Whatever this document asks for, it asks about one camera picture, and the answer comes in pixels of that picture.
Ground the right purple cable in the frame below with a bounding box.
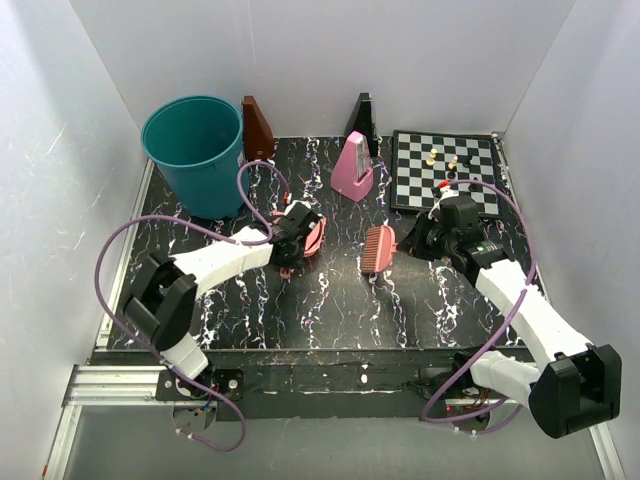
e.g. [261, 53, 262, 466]
[420, 179, 539, 435]

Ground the purple cable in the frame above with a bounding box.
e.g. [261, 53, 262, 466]
[94, 159, 294, 453]
[420, 179, 539, 435]

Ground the black white chessboard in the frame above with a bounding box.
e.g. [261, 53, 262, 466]
[390, 130, 502, 218]

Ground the pink hand brush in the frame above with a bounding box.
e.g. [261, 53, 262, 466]
[360, 225, 397, 274]

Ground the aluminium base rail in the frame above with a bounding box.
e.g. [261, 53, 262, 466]
[47, 362, 626, 480]

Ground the brown wooden metronome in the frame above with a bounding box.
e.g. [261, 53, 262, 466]
[242, 96, 275, 160]

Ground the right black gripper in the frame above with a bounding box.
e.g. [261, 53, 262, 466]
[397, 211, 456, 262]

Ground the white chess piece left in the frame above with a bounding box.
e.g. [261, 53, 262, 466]
[426, 148, 438, 167]

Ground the teal plastic waste bin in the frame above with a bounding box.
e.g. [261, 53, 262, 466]
[141, 95, 248, 220]

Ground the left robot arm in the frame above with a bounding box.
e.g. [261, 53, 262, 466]
[119, 201, 326, 400]

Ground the black metronome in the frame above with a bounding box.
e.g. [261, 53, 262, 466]
[344, 92, 378, 142]

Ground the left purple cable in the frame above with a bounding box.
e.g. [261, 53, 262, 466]
[94, 159, 294, 453]

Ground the pink dustpan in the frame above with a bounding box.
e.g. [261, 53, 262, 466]
[277, 215, 326, 274]

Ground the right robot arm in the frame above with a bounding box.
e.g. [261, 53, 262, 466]
[400, 192, 622, 438]

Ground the pink metronome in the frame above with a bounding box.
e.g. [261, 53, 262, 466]
[330, 131, 373, 202]

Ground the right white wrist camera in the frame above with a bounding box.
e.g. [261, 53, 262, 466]
[428, 181, 459, 221]

